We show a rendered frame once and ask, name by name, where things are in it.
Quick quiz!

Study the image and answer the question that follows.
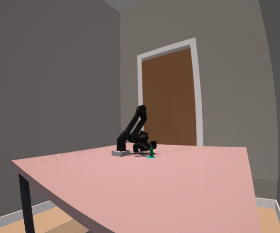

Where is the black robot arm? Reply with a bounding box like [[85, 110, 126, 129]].
[[116, 105, 149, 151]]

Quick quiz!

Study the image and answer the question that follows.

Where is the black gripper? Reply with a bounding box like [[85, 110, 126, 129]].
[[133, 141, 157, 153]]

